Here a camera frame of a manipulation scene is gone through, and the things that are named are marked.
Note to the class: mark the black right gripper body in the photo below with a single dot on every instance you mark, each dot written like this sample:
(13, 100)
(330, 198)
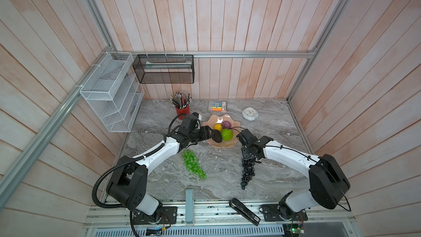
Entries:
(244, 152)

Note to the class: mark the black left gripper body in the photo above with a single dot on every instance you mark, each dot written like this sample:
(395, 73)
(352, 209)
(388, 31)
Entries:
(194, 135)

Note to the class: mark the beige wavy fruit bowl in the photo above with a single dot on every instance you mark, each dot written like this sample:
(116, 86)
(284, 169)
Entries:
(216, 119)

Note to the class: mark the dark fake avocado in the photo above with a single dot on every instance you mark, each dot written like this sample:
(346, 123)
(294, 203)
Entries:
(216, 136)

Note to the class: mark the yellow fake lemon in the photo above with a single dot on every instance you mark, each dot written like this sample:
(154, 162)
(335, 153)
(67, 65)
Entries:
(218, 127)

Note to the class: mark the dark purple fake grape bunch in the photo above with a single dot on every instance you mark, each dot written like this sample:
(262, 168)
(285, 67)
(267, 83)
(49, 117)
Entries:
(248, 172)

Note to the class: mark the green bumpy fake fruit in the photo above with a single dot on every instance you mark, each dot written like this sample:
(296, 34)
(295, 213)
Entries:
(227, 134)

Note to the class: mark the purple fake fruit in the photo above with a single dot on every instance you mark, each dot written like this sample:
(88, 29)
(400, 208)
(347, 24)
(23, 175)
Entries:
(226, 124)

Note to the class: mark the green fake grape bunch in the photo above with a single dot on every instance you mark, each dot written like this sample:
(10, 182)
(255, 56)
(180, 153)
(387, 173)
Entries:
(192, 165)

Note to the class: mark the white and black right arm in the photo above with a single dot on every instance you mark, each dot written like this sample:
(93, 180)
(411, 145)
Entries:
(327, 182)

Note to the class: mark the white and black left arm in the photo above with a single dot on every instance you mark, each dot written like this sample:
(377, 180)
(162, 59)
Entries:
(130, 176)

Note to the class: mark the red metal pencil bucket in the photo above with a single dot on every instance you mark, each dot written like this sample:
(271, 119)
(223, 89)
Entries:
(181, 112)

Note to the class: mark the highlighter pack in plastic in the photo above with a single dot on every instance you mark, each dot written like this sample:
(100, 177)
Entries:
(220, 106)

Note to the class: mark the bundle of coloured pencils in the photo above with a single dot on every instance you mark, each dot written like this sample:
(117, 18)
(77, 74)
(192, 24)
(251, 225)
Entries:
(181, 100)

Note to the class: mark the white round alarm clock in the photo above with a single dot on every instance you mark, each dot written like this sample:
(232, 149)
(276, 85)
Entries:
(250, 114)

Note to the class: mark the black stapler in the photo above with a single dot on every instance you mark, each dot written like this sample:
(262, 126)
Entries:
(241, 209)

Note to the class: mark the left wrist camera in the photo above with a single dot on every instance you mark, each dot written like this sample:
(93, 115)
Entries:
(199, 116)

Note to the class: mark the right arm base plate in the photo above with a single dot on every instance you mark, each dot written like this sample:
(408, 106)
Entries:
(276, 212)

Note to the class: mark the grey metal bracket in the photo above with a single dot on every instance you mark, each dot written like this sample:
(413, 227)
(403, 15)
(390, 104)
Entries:
(190, 207)

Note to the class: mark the black wire mesh basket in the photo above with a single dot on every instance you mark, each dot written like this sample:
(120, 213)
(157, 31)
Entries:
(164, 68)

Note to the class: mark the white wire mesh shelf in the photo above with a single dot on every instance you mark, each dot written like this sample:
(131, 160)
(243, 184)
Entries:
(113, 92)

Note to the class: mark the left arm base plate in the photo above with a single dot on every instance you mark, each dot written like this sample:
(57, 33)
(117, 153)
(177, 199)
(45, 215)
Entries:
(164, 216)

